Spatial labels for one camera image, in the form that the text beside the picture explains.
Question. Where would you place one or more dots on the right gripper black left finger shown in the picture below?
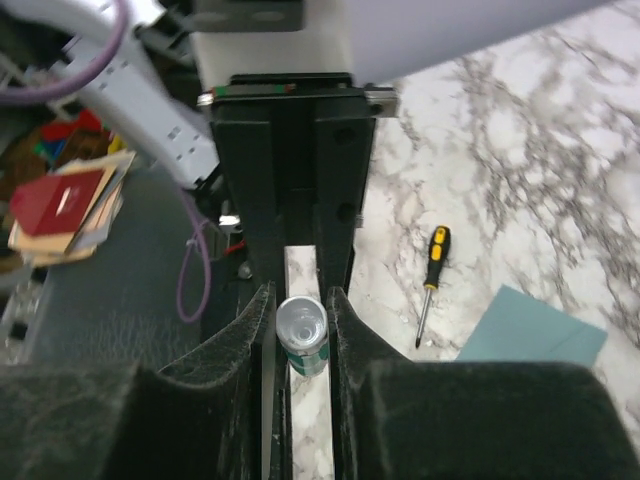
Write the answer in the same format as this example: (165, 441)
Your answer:
(207, 415)

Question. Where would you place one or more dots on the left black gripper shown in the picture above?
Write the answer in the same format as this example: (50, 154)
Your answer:
(343, 144)

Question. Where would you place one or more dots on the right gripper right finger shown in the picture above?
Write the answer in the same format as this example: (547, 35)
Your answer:
(393, 418)

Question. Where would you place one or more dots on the green white glue stick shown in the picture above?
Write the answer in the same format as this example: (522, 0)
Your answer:
(302, 329)

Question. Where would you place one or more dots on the teal envelope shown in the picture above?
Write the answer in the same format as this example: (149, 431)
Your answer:
(520, 328)

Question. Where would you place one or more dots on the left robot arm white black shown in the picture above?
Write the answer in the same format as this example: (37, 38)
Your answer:
(169, 52)

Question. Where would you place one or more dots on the yellow black screwdriver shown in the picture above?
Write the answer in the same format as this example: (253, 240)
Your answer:
(438, 252)

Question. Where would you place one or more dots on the stack of books red cover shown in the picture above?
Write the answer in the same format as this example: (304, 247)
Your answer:
(65, 215)

